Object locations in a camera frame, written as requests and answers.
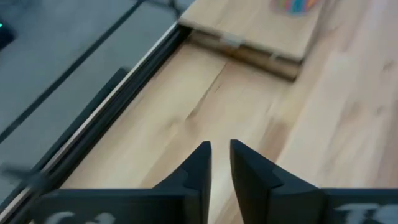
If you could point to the multicolour striped can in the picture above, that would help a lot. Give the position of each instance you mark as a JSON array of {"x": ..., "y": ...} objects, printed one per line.
[{"x": 295, "y": 5}]

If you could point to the black device green light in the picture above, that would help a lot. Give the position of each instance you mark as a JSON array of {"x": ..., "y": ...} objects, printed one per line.
[{"x": 6, "y": 34}]

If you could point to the black aluminium table frame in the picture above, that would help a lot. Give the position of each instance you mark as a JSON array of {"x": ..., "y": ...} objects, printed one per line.
[{"x": 130, "y": 91}]

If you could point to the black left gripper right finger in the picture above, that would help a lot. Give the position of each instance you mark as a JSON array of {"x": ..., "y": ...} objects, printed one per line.
[{"x": 295, "y": 205}]

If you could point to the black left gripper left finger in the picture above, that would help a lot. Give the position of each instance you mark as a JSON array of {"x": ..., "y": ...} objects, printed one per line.
[{"x": 124, "y": 205}]

